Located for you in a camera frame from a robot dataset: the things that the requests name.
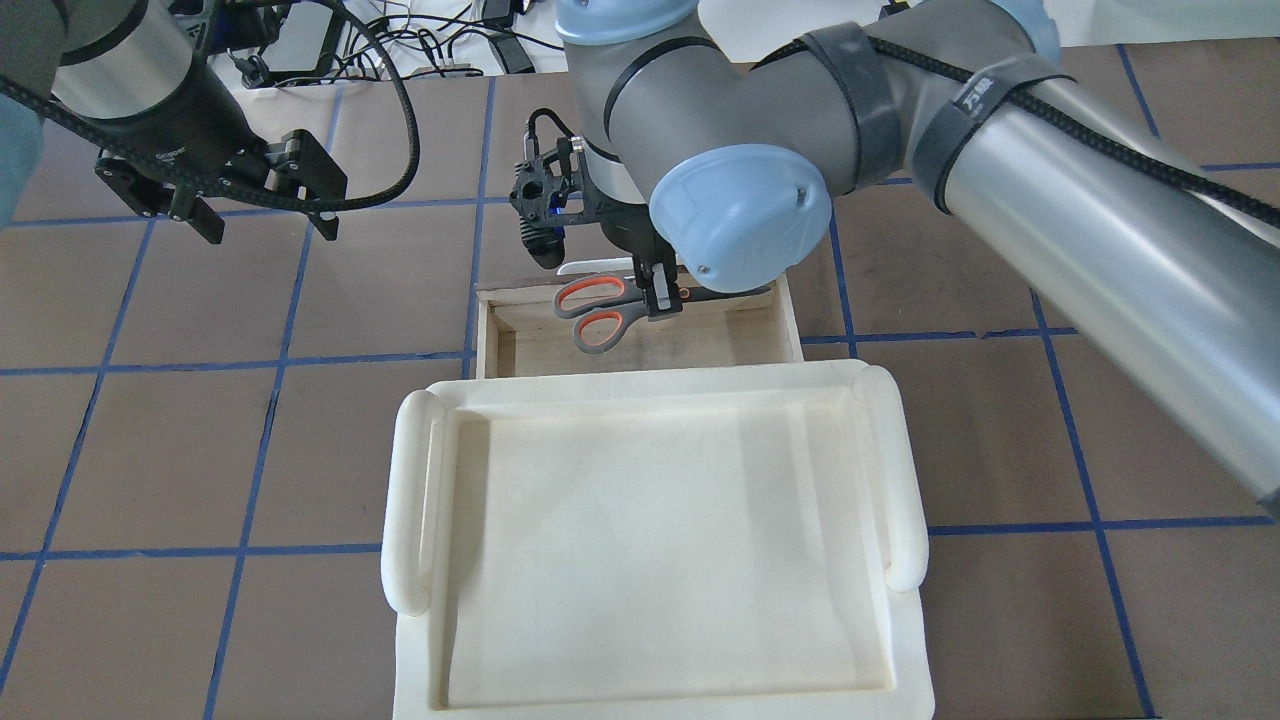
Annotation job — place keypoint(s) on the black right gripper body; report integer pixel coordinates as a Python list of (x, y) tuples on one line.
[(628, 227)]

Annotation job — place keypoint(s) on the black power brick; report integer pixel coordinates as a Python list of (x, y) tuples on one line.
[(512, 57)]

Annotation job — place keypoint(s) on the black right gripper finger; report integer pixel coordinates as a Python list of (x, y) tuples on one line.
[(665, 299), (642, 274)]

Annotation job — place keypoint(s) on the light wooden drawer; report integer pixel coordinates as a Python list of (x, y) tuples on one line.
[(518, 334)]

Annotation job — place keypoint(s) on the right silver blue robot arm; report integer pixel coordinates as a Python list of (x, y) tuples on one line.
[(1172, 274)]

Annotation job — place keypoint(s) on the orange grey scissors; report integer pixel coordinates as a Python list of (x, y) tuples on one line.
[(603, 306)]

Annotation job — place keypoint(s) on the cream plastic tray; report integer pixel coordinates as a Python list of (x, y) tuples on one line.
[(745, 542)]

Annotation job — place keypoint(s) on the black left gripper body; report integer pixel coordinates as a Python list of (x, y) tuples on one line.
[(182, 122)]

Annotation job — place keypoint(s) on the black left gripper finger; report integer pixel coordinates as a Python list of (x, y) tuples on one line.
[(326, 223), (197, 214)]

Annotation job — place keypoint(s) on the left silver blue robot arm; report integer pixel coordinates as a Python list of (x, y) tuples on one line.
[(127, 69)]

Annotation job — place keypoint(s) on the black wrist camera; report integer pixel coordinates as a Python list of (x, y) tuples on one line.
[(544, 183)]

